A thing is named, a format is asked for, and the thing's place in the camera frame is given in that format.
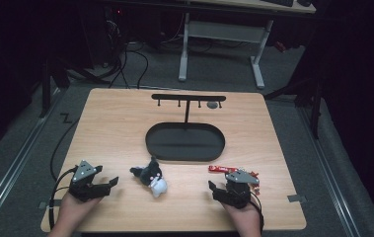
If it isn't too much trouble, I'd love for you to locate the black hook rack with tray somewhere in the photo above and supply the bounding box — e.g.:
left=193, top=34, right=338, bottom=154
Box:
left=144, top=93, right=227, bottom=163

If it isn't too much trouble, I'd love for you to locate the person's right hand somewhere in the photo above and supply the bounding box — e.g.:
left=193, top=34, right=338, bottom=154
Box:
left=222, top=199, right=263, bottom=233

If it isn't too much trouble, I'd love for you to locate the black keyboard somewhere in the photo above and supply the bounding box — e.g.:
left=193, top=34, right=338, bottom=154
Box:
left=261, top=0, right=295, bottom=8

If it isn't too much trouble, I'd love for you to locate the white frame wooden desk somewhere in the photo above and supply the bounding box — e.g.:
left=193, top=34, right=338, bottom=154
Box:
left=177, top=0, right=317, bottom=91

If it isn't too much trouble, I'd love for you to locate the person's left hand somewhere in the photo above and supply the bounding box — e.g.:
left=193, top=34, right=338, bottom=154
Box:
left=56, top=192, right=102, bottom=231

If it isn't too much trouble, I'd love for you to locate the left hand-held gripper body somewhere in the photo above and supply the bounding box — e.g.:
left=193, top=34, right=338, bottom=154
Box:
left=68, top=160, right=110, bottom=202

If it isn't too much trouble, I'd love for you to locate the black floor cable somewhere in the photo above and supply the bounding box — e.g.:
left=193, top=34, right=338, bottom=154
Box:
left=49, top=118, right=81, bottom=182

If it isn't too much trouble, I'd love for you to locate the small red object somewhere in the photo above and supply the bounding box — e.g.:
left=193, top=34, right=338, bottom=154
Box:
left=274, top=40, right=288, bottom=54

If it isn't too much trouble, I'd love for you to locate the hand-held gripper cable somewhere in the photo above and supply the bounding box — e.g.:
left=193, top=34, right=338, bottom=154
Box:
left=48, top=167, right=78, bottom=230
left=249, top=192, right=265, bottom=233

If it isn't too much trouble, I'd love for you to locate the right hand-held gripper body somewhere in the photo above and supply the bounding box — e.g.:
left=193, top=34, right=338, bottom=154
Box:
left=219, top=168, right=261, bottom=209

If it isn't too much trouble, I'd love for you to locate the bundle of black cables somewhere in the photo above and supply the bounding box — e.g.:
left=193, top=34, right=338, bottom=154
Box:
left=65, top=40, right=150, bottom=91

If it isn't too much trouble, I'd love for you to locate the metal floor rail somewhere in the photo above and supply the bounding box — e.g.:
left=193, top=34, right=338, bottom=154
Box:
left=0, top=88, right=64, bottom=229
left=296, top=107, right=362, bottom=237

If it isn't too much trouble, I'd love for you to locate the left hand-held gripper cable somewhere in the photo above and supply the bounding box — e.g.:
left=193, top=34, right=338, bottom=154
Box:
left=48, top=167, right=78, bottom=230

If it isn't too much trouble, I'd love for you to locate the grey tape strip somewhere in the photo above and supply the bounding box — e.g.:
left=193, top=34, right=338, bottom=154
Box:
left=37, top=198, right=62, bottom=210
left=287, top=194, right=308, bottom=203

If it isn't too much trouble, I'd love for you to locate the black metal stand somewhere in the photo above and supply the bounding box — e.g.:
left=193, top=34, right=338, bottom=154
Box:
left=38, top=57, right=72, bottom=119
left=263, top=77, right=325, bottom=140

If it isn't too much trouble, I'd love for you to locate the right hand-held gripper cable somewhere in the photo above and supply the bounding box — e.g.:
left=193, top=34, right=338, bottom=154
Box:
left=249, top=192, right=265, bottom=233

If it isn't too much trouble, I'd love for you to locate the black computer tower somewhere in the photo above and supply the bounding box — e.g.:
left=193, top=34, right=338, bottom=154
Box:
left=83, top=4, right=128, bottom=68

